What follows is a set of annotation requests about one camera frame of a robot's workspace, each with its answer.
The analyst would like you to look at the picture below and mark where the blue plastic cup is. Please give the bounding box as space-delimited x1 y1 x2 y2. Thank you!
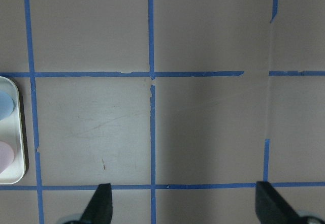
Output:
0 90 14 120

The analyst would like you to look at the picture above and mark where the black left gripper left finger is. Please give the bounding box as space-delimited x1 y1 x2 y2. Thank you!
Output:
79 183 113 224

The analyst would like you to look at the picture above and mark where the cream plastic tray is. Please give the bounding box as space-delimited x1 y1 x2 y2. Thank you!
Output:
1 77 28 185

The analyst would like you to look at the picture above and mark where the pink plastic cup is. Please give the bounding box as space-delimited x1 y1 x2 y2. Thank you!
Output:
0 141 15 173

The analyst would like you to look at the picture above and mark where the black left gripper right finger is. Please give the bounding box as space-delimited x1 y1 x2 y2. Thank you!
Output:
255 181 308 224

